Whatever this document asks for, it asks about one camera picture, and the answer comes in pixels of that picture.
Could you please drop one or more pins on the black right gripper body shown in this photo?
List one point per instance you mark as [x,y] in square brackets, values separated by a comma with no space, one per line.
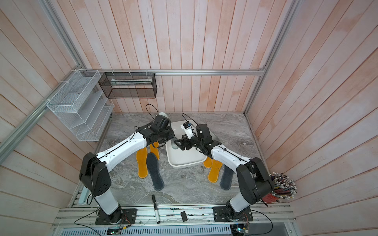
[195,143]

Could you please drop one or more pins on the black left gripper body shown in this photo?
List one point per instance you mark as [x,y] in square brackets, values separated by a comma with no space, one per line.
[166,135]

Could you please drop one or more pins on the white textured insole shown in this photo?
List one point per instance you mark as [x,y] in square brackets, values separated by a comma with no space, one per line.
[164,116]

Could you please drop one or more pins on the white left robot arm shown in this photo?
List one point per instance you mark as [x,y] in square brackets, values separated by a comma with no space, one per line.
[95,168]

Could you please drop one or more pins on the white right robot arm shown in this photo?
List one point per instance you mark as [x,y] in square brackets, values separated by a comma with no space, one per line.
[254,181]

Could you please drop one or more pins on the white plastic storage box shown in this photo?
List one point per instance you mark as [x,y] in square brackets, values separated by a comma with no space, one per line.
[178,158]

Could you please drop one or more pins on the yellow fuzzy insole upper left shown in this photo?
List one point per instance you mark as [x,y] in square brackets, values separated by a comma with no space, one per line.
[154,149]

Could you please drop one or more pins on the yellow fuzzy insole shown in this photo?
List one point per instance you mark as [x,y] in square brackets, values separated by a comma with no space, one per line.
[141,157]
[154,149]
[214,171]
[207,163]

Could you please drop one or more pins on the yellow fuzzy insole upper right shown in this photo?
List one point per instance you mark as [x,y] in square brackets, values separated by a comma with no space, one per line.
[207,163]

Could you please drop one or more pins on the yellow fuzzy insole lower left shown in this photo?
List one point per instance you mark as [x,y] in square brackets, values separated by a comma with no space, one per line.
[141,157]

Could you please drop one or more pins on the dark grey insole left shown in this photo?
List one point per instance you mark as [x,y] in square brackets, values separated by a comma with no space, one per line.
[153,170]

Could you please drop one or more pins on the dark grey insole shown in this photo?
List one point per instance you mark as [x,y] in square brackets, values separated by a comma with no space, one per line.
[226,179]
[153,170]

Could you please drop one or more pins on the yellow fuzzy insole lower right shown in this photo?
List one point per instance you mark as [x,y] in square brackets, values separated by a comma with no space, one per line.
[214,171]

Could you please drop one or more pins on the dark grey insole right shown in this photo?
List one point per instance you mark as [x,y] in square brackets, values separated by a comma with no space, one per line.
[226,179]

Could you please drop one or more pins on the small black block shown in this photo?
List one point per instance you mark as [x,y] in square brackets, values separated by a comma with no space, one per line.
[184,216]

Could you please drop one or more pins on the black marker pen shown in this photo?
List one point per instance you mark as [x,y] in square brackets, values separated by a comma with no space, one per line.
[155,209]

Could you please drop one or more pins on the red cup of pencils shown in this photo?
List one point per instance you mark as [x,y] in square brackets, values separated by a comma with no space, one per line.
[284,188]

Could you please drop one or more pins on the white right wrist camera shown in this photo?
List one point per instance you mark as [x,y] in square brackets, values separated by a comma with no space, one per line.
[187,127]

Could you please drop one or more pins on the black wire mesh basket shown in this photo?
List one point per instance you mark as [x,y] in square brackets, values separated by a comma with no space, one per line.
[129,85]

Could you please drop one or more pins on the white wire mesh shelf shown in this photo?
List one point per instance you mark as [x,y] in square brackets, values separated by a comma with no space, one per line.
[81,107]

